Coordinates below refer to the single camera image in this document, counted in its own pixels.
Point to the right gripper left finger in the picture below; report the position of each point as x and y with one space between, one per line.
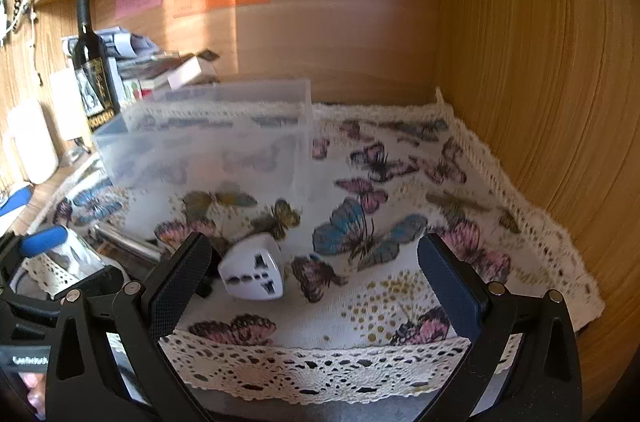
171 285

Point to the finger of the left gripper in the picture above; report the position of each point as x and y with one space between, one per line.
44 241
107 280

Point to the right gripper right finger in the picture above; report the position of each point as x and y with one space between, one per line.
457 286

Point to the silver metal cylinder tube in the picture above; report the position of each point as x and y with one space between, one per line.
127 242

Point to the white travel plug adapter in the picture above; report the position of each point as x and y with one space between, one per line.
252 269

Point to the person's hand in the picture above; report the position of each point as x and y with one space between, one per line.
36 392

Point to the white cylinder roll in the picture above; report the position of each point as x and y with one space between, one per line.
32 141

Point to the butterfly print lace cloth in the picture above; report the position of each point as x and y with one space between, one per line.
358 321

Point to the dark wine bottle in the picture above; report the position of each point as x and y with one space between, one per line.
91 71

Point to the clear plastic storage bin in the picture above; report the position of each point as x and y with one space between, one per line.
255 135

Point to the stack of books and papers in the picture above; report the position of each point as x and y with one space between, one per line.
138 66

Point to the small white cardboard box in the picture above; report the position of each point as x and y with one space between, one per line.
192 72

